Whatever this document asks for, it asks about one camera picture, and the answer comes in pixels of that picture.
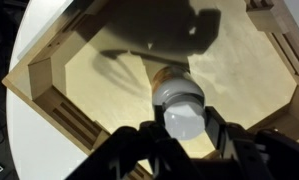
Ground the white round bottle lid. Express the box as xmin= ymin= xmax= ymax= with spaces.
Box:
xmin=162 ymin=99 xmax=208 ymax=142

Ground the light wooden slotted tray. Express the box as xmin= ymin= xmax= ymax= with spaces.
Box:
xmin=1 ymin=0 xmax=299 ymax=180

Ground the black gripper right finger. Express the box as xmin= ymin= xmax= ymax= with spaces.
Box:
xmin=203 ymin=105 xmax=232 ymax=159

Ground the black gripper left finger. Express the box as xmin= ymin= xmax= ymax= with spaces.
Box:
xmin=152 ymin=102 xmax=172 ymax=134

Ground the white bottle with orange label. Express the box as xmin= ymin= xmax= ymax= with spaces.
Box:
xmin=151 ymin=64 xmax=207 ymax=109

